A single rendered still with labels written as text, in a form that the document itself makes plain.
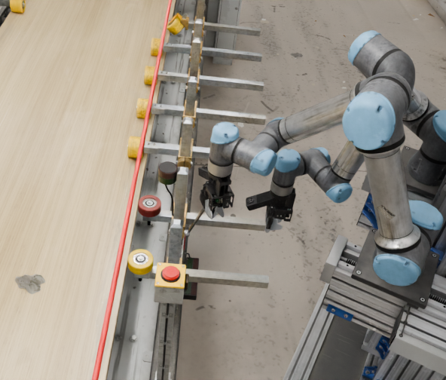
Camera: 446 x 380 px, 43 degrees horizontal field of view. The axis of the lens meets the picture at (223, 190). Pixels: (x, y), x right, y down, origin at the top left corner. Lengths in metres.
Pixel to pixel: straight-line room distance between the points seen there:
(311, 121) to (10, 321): 0.99
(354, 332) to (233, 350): 0.55
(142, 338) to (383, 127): 1.11
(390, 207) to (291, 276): 1.63
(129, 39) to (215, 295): 1.33
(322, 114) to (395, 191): 0.29
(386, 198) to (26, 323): 1.02
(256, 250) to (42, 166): 1.38
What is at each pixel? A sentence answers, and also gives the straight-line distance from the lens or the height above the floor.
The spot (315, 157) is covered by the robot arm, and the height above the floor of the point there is 1.16.
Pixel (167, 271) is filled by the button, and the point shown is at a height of 1.23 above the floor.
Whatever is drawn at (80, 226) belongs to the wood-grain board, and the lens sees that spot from 1.91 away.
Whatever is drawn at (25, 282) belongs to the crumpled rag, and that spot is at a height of 0.90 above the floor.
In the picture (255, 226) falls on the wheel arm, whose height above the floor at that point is 0.85.
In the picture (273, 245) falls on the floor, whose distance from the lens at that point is 3.13.
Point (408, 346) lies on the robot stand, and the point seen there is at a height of 0.94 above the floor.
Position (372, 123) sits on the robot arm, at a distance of 1.30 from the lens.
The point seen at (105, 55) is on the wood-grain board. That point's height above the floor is 0.90.
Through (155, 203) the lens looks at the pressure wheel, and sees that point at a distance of 1.98.
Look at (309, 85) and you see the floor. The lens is 4.46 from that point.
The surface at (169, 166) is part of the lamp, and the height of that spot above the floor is 1.11.
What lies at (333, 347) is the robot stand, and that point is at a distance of 2.57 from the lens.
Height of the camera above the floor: 2.30
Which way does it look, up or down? 43 degrees down
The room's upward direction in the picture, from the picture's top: 9 degrees clockwise
